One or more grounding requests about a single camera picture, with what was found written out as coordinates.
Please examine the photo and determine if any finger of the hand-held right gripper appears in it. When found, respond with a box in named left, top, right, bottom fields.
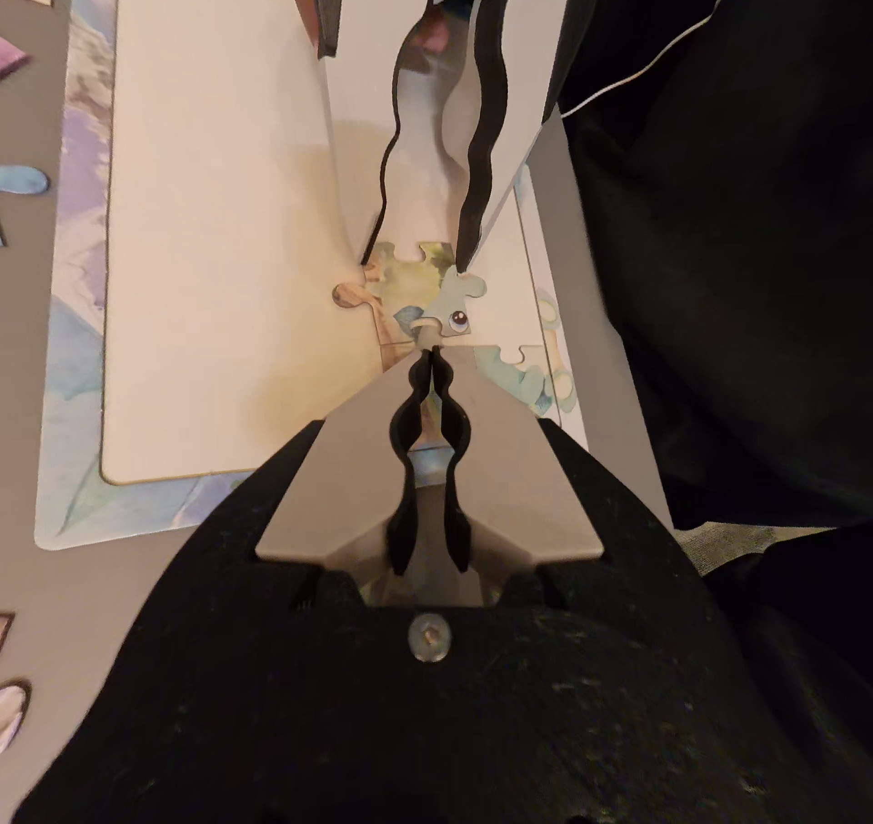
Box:
left=319, top=0, right=478, bottom=267
left=453, top=0, right=575, bottom=274

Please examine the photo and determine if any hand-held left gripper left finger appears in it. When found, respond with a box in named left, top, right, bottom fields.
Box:
left=254, top=347, right=434, bottom=576

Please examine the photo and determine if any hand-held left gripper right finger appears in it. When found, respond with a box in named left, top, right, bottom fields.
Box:
left=431, top=345, right=606, bottom=574

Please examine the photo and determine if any yellow green eyed jigsaw piece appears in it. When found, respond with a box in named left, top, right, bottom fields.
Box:
left=332, top=240, right=489, bottom=349

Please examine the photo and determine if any puzzle tray with painted border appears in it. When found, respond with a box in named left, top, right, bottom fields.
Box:
left=34, top=0, right=591, bottom=552

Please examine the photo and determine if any pile of jigsaw pieces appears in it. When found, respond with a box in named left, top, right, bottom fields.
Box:
left=0, top=0, right=54, bottom=753

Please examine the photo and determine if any person's right forearm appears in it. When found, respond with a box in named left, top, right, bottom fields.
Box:
left=542, top=0, right=608, bottom=112

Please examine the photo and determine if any white cable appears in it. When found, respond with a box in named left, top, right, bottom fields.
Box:
left=562, top=0, right=809, bottom=118

